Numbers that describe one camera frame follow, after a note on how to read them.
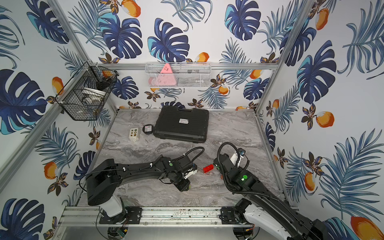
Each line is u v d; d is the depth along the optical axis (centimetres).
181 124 103
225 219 74
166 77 90
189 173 70
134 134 103
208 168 90
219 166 57
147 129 107
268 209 47
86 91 78
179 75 92
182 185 72
